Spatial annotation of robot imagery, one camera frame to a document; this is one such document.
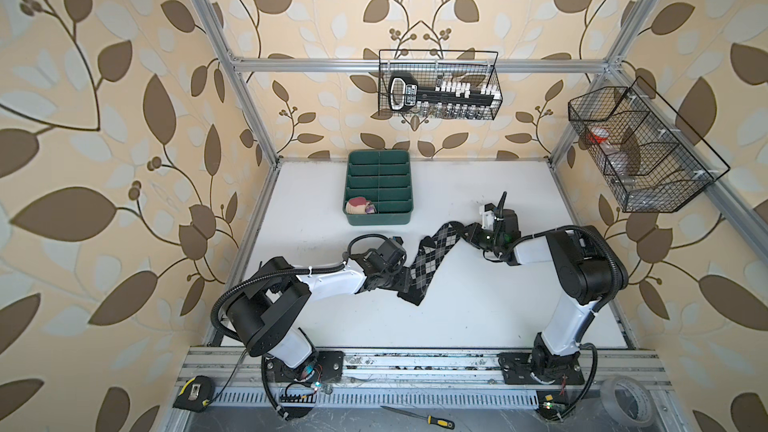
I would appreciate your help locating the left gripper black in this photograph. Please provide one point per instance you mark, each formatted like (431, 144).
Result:
(390, 267)

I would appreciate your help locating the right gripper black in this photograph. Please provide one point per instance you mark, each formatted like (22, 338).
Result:
(471, 237)

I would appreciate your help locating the black grey argyle sock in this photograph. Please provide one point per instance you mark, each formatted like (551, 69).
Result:
(415, 279)

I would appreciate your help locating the beige sock maroon purple stripes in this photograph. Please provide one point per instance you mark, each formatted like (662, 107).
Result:
(359, 205)

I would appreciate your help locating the green plastic divided tray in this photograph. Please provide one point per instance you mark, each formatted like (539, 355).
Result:
(384, 177)

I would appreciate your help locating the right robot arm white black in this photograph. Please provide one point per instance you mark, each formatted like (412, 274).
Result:
(589, 273)

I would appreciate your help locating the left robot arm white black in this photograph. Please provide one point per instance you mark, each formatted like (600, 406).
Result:
(261, 311)

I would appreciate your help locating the clear tape roll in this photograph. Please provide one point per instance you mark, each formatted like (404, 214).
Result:
(628, 402)

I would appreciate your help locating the red lidded container in basket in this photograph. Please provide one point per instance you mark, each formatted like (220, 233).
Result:
(596, 135)

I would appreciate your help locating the black yellow tape measure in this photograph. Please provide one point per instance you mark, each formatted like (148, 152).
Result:
(196, 394)

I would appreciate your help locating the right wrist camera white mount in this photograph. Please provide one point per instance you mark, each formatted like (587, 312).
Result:
(488, 216)

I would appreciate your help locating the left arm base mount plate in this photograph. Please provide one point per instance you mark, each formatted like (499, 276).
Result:
(321, 366)

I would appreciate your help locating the black socket set rail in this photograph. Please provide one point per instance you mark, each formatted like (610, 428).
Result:
(403, 93)

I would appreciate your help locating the black wire basket back wall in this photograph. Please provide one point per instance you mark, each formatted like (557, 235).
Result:
(473, 66)

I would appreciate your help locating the black wire basket wall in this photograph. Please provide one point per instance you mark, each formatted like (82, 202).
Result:
(656, 160)
(473, 66)

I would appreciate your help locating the black wire basket right wall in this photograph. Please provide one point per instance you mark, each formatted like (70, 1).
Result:
(656, 160)

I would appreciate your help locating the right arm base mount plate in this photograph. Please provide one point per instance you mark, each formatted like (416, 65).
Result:
(540, 368)

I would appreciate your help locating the yellow black handled screwdriver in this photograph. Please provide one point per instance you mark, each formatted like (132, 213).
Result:
(429, 419)

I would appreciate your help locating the aluminium front rail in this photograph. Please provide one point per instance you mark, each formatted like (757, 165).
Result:
(465, 386)

